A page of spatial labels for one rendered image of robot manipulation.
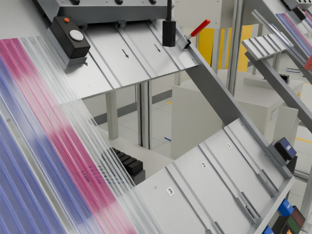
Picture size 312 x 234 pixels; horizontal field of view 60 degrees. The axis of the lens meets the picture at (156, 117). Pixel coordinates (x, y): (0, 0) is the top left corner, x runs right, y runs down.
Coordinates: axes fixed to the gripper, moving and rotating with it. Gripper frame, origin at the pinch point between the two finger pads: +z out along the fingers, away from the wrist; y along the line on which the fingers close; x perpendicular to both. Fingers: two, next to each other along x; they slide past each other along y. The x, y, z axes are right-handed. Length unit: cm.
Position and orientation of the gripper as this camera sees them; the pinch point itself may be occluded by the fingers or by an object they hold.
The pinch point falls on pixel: (308, 66)
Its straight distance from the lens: 83.3
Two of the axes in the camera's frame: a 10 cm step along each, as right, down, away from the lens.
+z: -4.9, 5.2, 7.0
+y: -6.1, 3.7, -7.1
